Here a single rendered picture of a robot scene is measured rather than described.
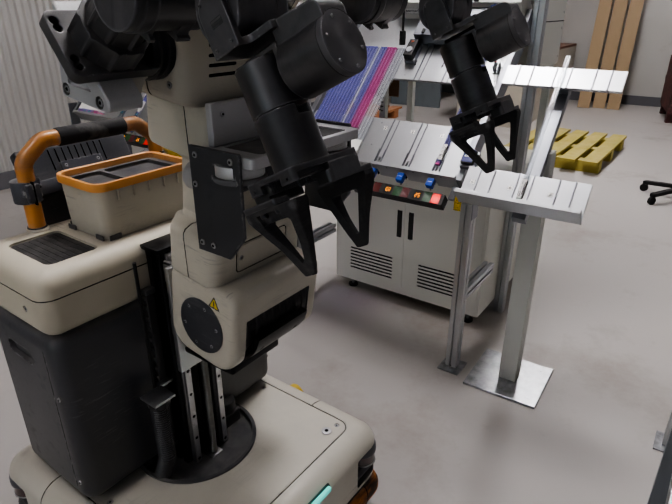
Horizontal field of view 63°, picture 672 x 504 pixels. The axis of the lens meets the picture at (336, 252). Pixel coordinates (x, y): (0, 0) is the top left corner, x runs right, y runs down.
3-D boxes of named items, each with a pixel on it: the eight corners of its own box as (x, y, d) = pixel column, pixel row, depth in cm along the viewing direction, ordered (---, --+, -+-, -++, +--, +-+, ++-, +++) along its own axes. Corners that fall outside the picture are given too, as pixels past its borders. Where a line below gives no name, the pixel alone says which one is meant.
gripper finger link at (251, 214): (367, 251, 53) (332, 159, 52) (322, 277, 48) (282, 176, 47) (318, 264, 58) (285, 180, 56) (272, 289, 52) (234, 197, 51)
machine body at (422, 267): (475, 330, 226) (493, 186, 201) (335, 285, 262) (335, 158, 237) (524, 273, 275) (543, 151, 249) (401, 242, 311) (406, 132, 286)
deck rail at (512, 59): (465, 190, 178) (461, 180, 173) (459, 189, 179) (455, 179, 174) (534, 22, 196) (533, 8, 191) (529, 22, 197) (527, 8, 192)
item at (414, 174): (459, 189, 179) (454, 178, 173) (300, 160, 213) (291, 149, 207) (460, 186, 179) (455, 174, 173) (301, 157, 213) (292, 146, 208)
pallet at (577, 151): (534, 136, 565) (536, 125, 561) (625, 146, 523) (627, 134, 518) (494, 162, 470) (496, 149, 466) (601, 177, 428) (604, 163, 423)
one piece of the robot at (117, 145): (29, 266, 112) (-18, 160, 109) (170, 217, 138) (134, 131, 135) (50, 257, 105) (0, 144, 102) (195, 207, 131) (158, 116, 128)
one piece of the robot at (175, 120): (101, 349, 102) (58, -14, 73) (246, 275, 130) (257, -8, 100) (196, 421, 89) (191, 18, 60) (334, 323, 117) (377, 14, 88)
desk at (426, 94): (480, 94, 829) (486, 38, 796) (440, 108, 716) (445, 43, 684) (432, 90, 868) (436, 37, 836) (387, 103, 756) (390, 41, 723)
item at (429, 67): (498, 95, 189) (496, 85, 184) (340, 81, 223) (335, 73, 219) (529, 22, 197) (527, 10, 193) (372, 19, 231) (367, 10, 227)
